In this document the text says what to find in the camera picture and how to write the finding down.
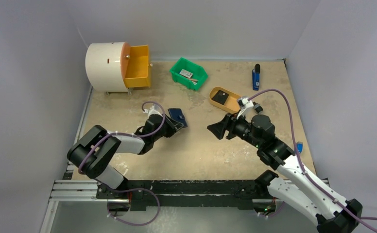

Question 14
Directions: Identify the navy blue card holder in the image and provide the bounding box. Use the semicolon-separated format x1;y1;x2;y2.
168;108;188;128

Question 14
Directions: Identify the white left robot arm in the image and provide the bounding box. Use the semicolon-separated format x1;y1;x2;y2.
67;114;186;199

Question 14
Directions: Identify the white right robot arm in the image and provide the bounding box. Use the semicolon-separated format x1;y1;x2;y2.
207;114;362;233

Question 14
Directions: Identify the black credit card stack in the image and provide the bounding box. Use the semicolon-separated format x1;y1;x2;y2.
212;90;229;105

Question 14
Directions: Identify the small black marker cap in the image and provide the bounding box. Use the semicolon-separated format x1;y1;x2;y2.
254;103;263;114

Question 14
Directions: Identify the tan oval tray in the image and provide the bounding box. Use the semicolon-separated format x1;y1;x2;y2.
209;86;241;114

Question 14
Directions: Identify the small blue object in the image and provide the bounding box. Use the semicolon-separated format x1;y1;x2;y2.
296;141;304;153

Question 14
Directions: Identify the yellow open drawer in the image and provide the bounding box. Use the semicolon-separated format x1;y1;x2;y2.
124;45;152;88

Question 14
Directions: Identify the blue stapler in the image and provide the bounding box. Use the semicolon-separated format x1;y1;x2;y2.
252;64;260;91

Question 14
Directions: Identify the small box in bin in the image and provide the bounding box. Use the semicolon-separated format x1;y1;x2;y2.
179;69;193;79

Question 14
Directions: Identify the green plastic bin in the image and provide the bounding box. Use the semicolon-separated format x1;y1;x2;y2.
170;57;208;91

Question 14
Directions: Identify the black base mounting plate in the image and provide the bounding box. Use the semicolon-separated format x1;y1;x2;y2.
96;180;273;211

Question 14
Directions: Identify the white cylindrical drawer cabinet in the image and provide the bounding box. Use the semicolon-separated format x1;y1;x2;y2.
85;42;131;93

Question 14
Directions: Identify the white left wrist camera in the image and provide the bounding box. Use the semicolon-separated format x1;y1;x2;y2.
143;106;163;117

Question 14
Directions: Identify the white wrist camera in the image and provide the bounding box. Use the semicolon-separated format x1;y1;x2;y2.
143;106;163;117
236;96;254;119

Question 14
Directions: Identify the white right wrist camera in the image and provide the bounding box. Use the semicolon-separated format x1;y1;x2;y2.
236;96;254;119

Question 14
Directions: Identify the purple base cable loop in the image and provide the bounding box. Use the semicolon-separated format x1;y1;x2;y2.
106;187;162;227

